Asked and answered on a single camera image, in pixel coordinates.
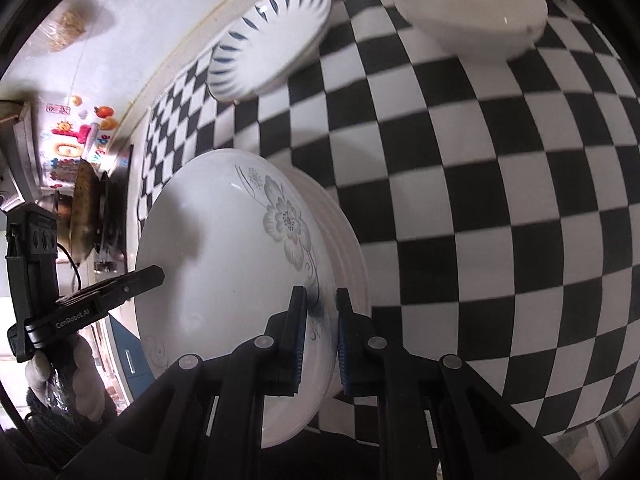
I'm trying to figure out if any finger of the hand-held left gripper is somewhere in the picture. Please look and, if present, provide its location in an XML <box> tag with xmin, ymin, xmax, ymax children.
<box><xmin>55</xmin><ymin>266</ymin><xmax>166</xmax><ymax>312</ymax></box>

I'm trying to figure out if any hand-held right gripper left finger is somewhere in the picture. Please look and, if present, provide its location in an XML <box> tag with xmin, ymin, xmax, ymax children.
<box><xmin>57</xmin><ymin>285</ymin><xmax>308</xmax><ymax>480</ymax></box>

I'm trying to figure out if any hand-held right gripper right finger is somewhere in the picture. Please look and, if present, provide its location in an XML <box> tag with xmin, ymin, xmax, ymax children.
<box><xmin>335</xmin><ymin>287</ymin><xmax>581</xmax><ymax>480</ymax></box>

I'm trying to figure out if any white floral plate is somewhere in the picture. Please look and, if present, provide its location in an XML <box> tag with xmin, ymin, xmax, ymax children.
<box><xmin>135</xmin><ymin>149</ymin><xmax>341</xmax><ymax>450</ymax></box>

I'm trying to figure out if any blue-striped white plate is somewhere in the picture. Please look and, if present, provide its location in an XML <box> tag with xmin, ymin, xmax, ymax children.
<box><xmin>207</xmin><ymin>0</ymin><xmax>333</xmax><ymax>104</ymax></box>

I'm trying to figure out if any plain white bowl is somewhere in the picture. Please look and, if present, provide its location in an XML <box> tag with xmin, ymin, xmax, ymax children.
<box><xmin>389</xmin><ymin>0</ymin><xmax>549</xmax><ymax>64</ymax></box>

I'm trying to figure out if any person's left hand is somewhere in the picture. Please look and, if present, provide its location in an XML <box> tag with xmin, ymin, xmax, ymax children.
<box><xmin>25</xmin><ymin>332</ymin><xmax>107</xmax><ymax>423</ymax></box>

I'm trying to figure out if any blue cabinet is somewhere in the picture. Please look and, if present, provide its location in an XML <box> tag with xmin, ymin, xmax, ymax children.
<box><xmin>109</xmin><ymin>316</ymin><xmax>154</xmax><ymax>405</ymax></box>

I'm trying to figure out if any metal wok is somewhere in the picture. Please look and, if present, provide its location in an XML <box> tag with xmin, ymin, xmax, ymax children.
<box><xmin>68</xmin><ymin>158</ymin><xmax>104</xmax><ymax>264</ymax></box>

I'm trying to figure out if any metal range hood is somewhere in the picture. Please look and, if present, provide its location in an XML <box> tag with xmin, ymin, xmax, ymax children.
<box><xmin>0</xmin><ymin>101</ymin><xmax>42</xmax><ymax>212</ymax></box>

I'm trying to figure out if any black and white checkered tablecloth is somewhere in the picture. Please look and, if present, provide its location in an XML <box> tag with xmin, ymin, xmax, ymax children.
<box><xmin>137</xmin><ymin>0</ymin><xmax>640</xmax><ymax>448</ymax></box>

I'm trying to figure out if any black cable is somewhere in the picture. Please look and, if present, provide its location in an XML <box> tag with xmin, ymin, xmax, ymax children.
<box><xmin>55</xmin><ymin>241</ymin><xmax>84</xmax><ymax>292</ymax></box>

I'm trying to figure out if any colourful wall sticker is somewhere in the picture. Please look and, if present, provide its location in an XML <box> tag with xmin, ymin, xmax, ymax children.
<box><xmin>40</xmin><ymin>94</ymin><xmax>119</xmax><ymax>188</ymax></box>

